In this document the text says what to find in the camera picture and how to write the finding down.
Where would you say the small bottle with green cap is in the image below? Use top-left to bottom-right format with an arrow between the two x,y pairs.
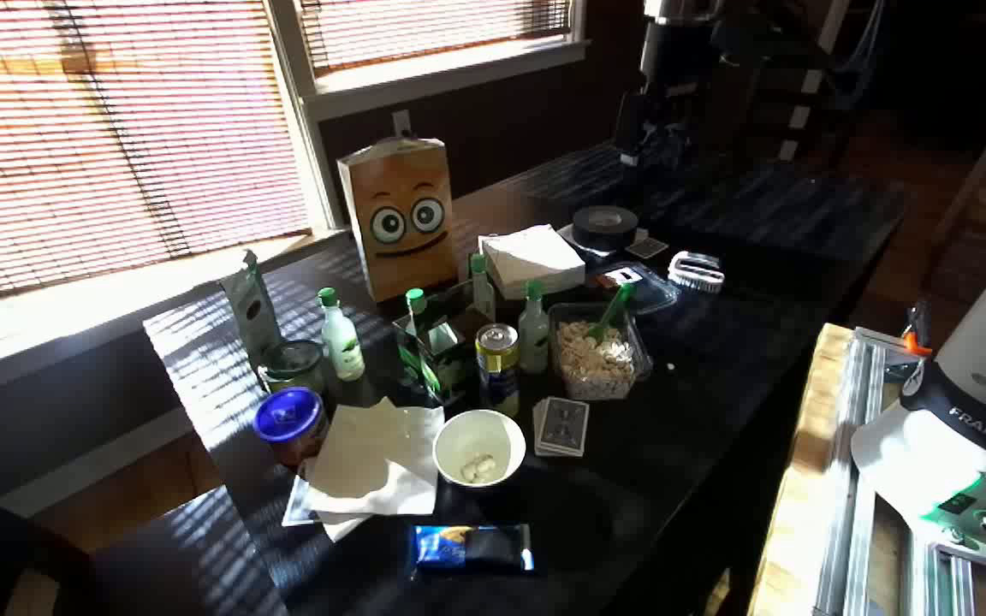
314,283 -> 369,383
465,251 -> 501,326
517,279 -> 554,375

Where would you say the black open box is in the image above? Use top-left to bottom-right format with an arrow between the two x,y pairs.
387,296 -> 488,409

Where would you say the dark spray bottle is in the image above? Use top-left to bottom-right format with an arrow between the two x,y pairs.
224,251 -> 285,370

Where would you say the large window blind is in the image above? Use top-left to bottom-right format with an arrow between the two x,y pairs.
0,0 -> 314,307

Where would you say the black round disc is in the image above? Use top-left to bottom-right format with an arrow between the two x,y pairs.
570,203 -> 644,254

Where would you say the white bowl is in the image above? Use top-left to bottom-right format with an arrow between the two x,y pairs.
430,407 -> 532,493

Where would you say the playing card deck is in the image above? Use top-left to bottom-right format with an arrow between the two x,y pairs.
532,393 -> 593,463

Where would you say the clear plastic container of seeds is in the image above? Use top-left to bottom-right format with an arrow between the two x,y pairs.
545,302 -> 653,405

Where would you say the dark camera stand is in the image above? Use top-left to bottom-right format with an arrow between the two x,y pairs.
611,0 -> 753,174

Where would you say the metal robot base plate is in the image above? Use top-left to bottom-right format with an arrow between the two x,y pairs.
832,326 -> 986,616

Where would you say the blue snack packet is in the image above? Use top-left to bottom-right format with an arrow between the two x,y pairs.
408,520 -> 537,579

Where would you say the white paper napkin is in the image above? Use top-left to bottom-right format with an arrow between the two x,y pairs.
282,396 -> 449,545

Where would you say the clear glass jar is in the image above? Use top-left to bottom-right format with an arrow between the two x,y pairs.
265,340 -> 330,393

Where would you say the narrow window blind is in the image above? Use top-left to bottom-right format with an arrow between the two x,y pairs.
290,0 -> 580,80

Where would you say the green plastic spoon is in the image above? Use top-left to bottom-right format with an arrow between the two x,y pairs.
593,279 -> 640,345

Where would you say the white napkin stack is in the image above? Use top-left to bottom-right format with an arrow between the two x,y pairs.
475,223 -> 589,302

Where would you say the brown paper bag with face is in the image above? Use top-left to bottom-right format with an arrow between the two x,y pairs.
337,133 -> 464,304

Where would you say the blue cup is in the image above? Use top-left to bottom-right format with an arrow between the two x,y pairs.
250,383 -> 330,470

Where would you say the gold metal can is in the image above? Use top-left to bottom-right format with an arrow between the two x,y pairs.
474,321 -> 523,414

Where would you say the silver white small device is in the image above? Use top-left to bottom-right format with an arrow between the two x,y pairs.
664,247 -> 729,295

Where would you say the green striped bottle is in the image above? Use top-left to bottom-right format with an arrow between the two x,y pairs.
400,283 -> 454,405

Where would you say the black napkin tray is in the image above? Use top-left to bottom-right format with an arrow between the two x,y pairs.
480,269 -> 596,319

